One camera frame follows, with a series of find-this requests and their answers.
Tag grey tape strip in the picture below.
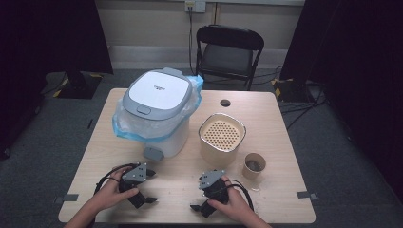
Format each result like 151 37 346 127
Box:
53 193 80 204
297 190 318 201

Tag white pedal trash can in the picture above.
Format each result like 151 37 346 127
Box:
122 66 194 162

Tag white wall socket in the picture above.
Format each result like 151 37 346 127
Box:
184 0 207 13

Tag brown paper cup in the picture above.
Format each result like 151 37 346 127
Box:
241 152 267 181

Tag dark curtain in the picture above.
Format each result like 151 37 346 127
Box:
279 0 403 203
0 0 114 160

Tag black wall socket cable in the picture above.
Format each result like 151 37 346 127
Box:
187 7 196 76

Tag person's right hand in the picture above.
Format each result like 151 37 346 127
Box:
207 175 255 222

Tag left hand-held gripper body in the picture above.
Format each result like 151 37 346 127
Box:
118 162 149 194

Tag beige strainer container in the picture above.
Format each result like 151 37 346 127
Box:
198 112 247 168

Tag clear blue-edged trash bag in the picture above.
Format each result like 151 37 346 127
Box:
111 74 204 143

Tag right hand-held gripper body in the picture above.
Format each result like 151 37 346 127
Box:
198 169 230 205

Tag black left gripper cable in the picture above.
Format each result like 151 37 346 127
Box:
93 162 141 195

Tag black stand base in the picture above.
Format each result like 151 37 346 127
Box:
272 77 317 103
56 70 104 100

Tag black floor cables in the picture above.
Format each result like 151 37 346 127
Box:
279 85 327 129

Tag person's left hand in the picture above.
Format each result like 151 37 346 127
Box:
91 166 141 212

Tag black folding chair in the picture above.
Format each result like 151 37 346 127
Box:
195 24 265 91

